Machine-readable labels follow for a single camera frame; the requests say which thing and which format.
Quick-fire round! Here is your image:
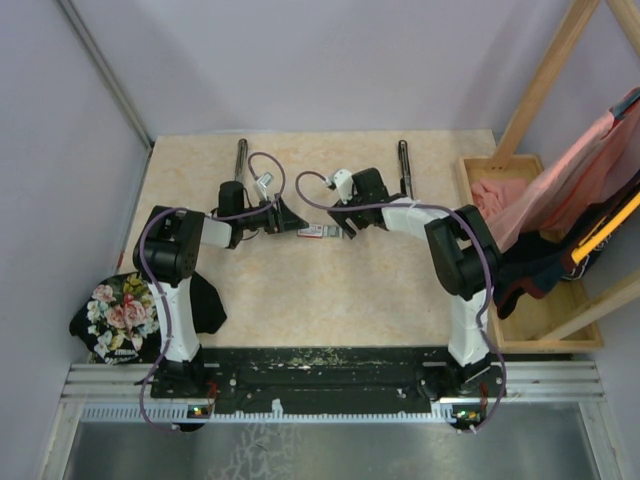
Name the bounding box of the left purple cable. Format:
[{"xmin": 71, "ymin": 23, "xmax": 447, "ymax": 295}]
[{"xmin": 137, "ymin": 152, "xmax": 287, "ymax": 434}]

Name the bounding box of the pink cloth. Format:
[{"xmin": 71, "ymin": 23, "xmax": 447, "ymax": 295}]
[{"xmin": 471, "ymin": 88, "xmax": 639, "ymax": 251}]

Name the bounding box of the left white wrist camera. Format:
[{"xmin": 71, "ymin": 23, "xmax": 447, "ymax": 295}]
[{"xmin": 254, "ymin": 172, "xmax": 274, "ymax": 202}]

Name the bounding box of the dark navy garment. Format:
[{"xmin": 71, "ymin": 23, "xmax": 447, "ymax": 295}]
[{"xmin": 493, "ymin": 184, "xmax": 639, "ymax": 320}]

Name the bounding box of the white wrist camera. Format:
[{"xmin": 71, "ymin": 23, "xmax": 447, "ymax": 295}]
[
  {"xmin": 325, "ymin": 168, "xmax": 354, "ymax": 204},
  {"xmin": 254, "ymin": 172, "xmax": 274, "ymax": 202}
]

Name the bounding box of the wooden rack frame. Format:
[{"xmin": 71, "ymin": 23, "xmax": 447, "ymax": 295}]
[{"xmin": 489, "ymin": 0, "xmax": 639, "ymax": 340}]

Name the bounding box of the black silver stapler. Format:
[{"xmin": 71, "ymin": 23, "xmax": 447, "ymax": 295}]
[
  {"xmin": 234, "ymin": 138, "xmax": 249, "ymax": 184},
  {"xmin": 398, "ymin": 139, "xmax": 414, "ymax": 198}
]

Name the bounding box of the grey staple box tray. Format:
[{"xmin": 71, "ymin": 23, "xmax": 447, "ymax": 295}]
[{"xmin": 323, "ymin": 225, "xmax": 344, "ymax": 238}]

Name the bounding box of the red staple box sleeve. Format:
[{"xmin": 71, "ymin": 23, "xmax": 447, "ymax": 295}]
[{"xmin": 297, "ymin": 224, "xmax": 324, "ymax": 238}]

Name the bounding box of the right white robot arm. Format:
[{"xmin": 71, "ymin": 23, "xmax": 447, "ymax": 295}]
[{"xmin": 325, "ymin": 168, "xmax": 502, "ymax": 396}]

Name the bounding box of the purple cable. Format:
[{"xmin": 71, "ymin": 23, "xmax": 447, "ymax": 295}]
[
  {"xmin": 137, "ymin": 152, "xmax": 287, "ymax": 434},
  {"xmin": 294, "ymin": 171, "xmax": 507, "ymax": 434}
]

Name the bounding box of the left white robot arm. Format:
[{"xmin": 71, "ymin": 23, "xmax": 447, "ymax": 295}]
[{"xmin": 133, "ymin": 181, "xmax": 309, "ymax": 397}]

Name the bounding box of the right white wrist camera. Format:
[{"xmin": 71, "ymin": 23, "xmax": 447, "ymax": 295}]
[{"xmin": 325, "ymin": 168, "xmax": 354, "ymax": 204}]

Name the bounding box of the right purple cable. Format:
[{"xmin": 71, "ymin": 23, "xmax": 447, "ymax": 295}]
[{"xmin": 294, "ymin": 171, "xmax": 507, "ymax": 434}]

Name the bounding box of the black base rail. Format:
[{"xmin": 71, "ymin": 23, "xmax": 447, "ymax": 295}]
[{"xmin": 151, "ymin": 346, "xmax": 504, "ymax": 415}]

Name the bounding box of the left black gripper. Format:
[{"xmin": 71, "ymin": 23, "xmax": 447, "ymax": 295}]
[{"xmin": 238, "ymin": 193, "xmax": 309, "ymax": 235}]

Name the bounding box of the black floral t-shirt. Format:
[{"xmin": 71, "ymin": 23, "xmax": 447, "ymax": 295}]
[{"xmin": 69, "ymin": 272, "xmax": 227, "ymax": 365}]

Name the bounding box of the wooden tray box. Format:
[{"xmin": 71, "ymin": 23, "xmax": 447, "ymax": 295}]
[{"xmin": 456, "ymin": 155, "xmax": 603, "ymax": 354}]

